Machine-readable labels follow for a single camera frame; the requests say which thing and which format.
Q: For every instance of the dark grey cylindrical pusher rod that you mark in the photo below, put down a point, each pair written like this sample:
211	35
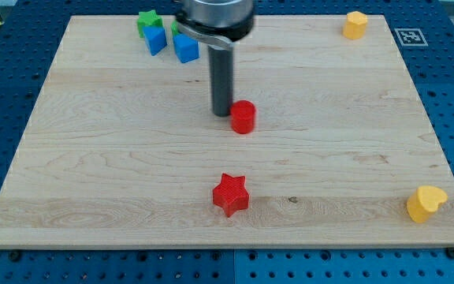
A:
221	80

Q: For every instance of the red cylinder block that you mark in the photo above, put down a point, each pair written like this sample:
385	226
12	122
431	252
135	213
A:
243	114

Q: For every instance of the blue cube block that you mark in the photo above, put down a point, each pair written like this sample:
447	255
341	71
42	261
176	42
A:
186	48

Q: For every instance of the yellow heart block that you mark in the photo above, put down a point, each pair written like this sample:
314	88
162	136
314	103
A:
425	202

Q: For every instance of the wooden board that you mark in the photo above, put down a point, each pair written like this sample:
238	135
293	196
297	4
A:
122	151

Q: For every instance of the blue triangle block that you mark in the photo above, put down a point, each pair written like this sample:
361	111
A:
155	39

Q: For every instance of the yellow hexagon block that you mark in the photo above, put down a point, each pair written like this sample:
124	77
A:
355	25

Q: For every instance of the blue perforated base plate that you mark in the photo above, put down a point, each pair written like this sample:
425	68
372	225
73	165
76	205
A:
29	39

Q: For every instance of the green star block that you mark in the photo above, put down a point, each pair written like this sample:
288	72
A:
148	18

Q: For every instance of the white fiducial marker tag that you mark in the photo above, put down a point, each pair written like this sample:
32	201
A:
411	37

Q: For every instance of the red star block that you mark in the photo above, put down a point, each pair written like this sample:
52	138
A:
231	194

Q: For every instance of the green block behind arm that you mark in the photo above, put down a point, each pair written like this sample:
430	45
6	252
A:
174	29

